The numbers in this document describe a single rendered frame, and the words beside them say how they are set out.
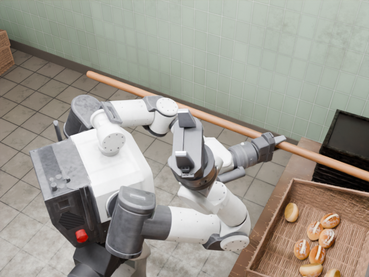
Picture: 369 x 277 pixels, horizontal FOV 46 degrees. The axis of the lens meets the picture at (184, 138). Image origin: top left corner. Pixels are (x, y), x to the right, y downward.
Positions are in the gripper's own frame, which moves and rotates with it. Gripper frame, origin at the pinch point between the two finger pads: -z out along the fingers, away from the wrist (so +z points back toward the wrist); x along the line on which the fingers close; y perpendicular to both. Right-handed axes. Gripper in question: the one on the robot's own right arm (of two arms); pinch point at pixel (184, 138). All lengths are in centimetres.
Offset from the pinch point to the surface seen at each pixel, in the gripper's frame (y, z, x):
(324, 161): 36, 71, 22
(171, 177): -45, 208, 65
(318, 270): 37, 120, -6
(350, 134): 56, 120, 54
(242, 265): 6, 124, -5
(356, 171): 45, 70, 19
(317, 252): 38, 123, 1
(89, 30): -117, 197, 186
